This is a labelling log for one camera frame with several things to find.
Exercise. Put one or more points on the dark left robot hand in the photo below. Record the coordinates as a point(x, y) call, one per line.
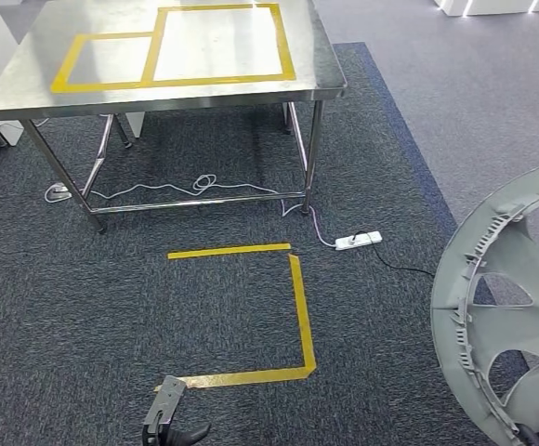
point(186, 436)

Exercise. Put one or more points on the silver plastic wheel cover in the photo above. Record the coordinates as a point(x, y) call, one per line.
point(455, 308)

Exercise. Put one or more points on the yellow tape on workbench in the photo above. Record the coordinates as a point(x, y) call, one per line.
point(151, 55)

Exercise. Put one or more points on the stainless steel workbench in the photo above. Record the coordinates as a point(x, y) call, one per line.
point(311, 68)

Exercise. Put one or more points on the yellow floor tape square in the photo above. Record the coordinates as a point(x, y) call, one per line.
point(304, 320)

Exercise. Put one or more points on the white power strip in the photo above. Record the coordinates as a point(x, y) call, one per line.
point(360, 241)

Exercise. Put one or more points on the white lit plinth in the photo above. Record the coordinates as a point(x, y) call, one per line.
point(492, 6)

